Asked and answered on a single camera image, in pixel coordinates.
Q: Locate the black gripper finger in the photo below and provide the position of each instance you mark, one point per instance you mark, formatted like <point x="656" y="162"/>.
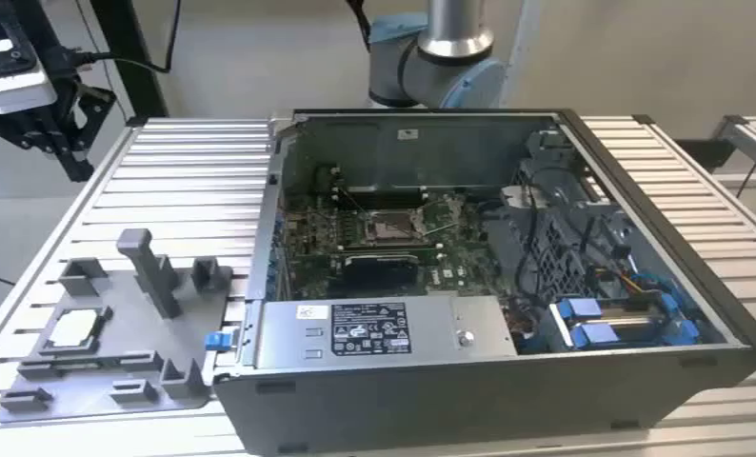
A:
<point x="95" y="107"/>
<point x="33" y="133"/>

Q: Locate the silver CPU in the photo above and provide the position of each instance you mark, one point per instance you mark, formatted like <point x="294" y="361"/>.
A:
<point x="75" y="328"/>

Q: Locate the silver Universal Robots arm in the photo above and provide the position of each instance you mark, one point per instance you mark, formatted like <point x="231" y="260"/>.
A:
<point x="453" y="47"/>

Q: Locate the black RAM slot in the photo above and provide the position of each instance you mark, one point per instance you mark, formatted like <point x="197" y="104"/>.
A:
<point x="390" y="247"/>
<point x="383" y="195"/>

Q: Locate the CPU socket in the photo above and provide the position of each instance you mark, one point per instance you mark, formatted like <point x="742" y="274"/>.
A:
<point x="392" y="231"/>

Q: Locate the grey parts rack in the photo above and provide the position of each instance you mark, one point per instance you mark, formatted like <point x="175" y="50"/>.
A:
<point x="116" y="333"/>

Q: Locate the green RAM stick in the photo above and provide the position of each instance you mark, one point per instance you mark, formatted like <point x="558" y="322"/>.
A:
<point x="72" y="364"/>

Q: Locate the white label sticker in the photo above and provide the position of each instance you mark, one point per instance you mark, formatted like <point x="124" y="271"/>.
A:
<point x="407" y="133"/>

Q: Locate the blue case latch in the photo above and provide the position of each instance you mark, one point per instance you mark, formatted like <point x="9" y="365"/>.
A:
<point x="215" y="341"/>

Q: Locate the black graphics card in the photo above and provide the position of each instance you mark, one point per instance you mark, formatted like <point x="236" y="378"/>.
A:
<point x="376" y="273"/>

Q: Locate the green motherboard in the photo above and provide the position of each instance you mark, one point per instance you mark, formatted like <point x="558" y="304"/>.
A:
<point x="473" y="266"/>

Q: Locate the silver power supply unit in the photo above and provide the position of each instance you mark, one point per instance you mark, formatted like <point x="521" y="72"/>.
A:
<point x="427" y="333"/>

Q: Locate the grey drive cage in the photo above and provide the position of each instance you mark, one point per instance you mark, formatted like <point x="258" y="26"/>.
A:
<point x="561" y="238"/>

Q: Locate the open black PC case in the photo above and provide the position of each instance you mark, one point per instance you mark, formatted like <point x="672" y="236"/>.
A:
<point x="415" y="409"/>

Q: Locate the blue disk carrier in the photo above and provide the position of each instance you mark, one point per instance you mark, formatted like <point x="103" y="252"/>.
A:
<point x="579" y="308"/>
<point x="595" y="334"/>

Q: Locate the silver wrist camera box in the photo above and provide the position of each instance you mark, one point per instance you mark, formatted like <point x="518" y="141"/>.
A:
<point x="8" y="95"/>

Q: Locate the black upright frame post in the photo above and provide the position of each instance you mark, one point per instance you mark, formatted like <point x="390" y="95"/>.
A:
<point x="139" y="57"/>

